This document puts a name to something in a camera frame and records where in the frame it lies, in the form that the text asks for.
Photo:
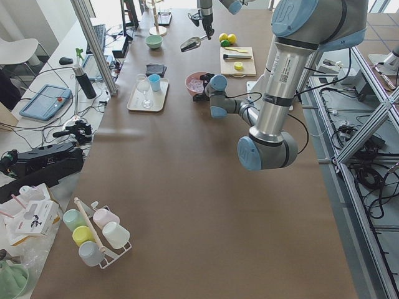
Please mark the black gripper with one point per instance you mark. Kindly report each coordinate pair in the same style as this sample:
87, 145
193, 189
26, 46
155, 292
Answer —
206, 17
204, 81

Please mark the steel ice scoop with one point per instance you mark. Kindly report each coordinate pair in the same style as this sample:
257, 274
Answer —
192, 43

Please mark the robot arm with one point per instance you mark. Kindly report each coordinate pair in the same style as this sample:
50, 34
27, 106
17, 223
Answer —
300, 28
233, 6

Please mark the clear ice cubes pile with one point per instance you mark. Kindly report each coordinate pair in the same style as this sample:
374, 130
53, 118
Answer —
195, 85

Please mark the light blue cup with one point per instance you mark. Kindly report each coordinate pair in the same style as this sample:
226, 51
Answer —
154, 80

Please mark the wooden cup tree stand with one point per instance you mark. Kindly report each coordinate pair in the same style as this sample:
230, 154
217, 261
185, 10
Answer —
156, 29

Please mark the pink cup in rack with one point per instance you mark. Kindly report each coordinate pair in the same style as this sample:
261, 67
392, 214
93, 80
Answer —
103, 216

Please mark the white cup in rack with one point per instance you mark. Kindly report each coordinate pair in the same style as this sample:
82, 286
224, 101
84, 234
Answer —
116, 235

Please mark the green cup in rack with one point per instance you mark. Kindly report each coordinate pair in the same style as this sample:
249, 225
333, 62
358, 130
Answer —
73, 219

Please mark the yellow cup in rack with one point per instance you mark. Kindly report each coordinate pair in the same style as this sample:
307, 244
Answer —
82, 234

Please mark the grey cup in rack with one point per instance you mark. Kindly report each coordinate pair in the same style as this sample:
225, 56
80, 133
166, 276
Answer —
90, 253

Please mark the yellow lemon near lime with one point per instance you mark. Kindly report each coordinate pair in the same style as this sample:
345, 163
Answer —
223, 36

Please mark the pink bowl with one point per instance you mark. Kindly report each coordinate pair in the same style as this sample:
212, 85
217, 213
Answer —
193, 75

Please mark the green lime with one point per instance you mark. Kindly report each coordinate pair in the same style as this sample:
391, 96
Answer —
225, 43

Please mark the yellow lemon outer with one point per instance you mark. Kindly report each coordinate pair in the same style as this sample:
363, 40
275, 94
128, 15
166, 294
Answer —
232, 38

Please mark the steel muddler black tip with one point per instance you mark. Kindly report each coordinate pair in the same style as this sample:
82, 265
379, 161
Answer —
236, 57

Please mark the yellow plastic knife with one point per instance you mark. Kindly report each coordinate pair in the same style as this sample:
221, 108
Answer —
236, 50

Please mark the bamboo cutting board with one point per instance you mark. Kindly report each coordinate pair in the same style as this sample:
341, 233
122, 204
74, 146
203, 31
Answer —
227, 66

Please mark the half lemon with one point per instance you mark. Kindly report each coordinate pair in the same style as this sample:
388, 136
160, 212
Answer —
238, 65

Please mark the black glass holder tray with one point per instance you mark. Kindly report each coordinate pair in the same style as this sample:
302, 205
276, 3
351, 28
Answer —
164, 18

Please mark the grey folded cloth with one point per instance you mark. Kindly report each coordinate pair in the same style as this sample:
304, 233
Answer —
155, 69

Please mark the cream rabbit tray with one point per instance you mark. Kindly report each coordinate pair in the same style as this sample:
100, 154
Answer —
158, 98

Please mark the green ceramic bowl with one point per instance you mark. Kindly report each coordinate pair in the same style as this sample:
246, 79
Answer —
154, 41

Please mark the clear wine glass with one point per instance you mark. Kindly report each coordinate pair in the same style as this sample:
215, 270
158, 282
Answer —
143, 86

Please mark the black keyboard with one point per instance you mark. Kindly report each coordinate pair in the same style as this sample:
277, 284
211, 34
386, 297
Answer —
100, 33

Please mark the black thermos bottle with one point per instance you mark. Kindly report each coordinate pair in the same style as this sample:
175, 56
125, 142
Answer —
84, 81

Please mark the black computer mouse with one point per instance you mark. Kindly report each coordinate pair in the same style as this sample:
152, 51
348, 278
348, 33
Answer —
65, 61

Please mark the black equipment bag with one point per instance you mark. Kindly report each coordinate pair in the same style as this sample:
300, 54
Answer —
46, 164

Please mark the wooden stick in rack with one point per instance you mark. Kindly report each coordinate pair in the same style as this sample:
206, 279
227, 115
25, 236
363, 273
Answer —
99, 243

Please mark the white chair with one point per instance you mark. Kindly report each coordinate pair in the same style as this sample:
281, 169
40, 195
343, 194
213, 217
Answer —
18, 52

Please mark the white product box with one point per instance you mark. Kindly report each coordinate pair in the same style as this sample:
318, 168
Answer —
37, 218

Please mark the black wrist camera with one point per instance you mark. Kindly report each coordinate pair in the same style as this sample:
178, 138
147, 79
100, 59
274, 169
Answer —
195, 18

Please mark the aluminium frame post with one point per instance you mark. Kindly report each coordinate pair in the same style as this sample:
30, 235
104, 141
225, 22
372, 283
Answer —
83, 17

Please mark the white wire cup rack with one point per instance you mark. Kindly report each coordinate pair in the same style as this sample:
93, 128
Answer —
111, 254

